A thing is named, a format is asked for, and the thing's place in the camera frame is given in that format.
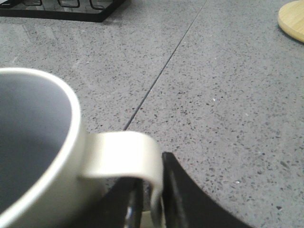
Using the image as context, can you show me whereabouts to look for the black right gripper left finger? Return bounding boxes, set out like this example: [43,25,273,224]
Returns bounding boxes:
[94,178,143,228]

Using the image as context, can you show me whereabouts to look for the wooden mug tree stand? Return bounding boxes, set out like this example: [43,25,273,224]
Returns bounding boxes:
[277,0,304,43]

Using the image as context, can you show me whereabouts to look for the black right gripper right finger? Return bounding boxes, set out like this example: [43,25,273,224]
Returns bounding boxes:
[162,152,249,228]

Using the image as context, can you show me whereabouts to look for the white HOME ribbed cup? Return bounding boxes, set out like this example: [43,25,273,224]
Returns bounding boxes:
[0,67,163,228]

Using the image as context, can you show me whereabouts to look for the black wire mug rack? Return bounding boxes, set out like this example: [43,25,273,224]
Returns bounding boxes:
[0,0,124,22]

